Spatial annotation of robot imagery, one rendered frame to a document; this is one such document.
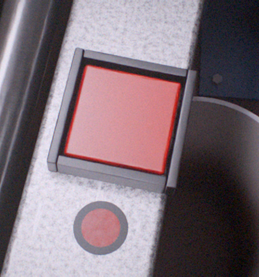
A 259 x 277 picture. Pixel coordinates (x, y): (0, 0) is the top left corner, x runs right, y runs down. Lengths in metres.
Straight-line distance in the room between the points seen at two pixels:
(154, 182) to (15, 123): 0.09
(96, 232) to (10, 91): 0.10
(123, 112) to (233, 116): 0.66
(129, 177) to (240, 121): 0.68
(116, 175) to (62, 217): 0.04
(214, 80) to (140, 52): 1.00
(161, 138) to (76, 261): 0.09
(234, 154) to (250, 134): 0.09
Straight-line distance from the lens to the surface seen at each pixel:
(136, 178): 0.41
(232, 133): 1.12
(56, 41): 0.51
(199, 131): 1.14
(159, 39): 0.46
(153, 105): 0.43
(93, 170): 0.41
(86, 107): 0.42
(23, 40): 0.46
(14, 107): 0.44
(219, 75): 1.46
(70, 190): 0.42
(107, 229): 0.42
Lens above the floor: 1.32
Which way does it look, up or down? 69 degrees down
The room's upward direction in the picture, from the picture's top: 6 degrees clockwise
